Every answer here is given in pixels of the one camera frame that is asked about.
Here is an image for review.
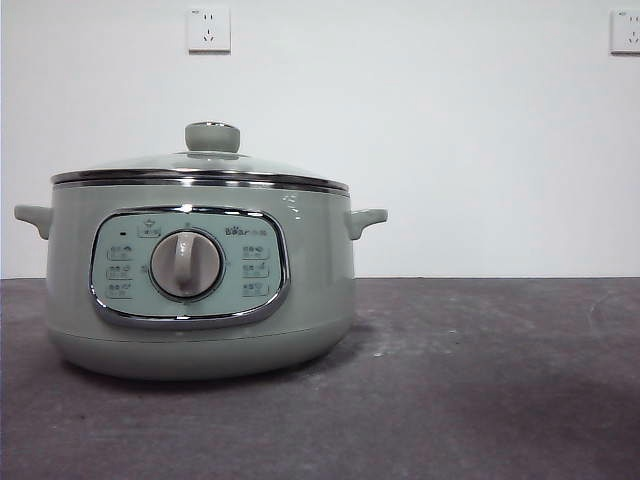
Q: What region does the glass lid with green knob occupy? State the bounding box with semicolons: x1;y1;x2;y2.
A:
49;120;351;194

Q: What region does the sage green electric cooking pot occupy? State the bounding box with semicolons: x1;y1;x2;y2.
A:
13;172;389;382

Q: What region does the white wall socket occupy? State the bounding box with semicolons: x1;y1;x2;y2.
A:
608;9;640;56
187;6;232;55

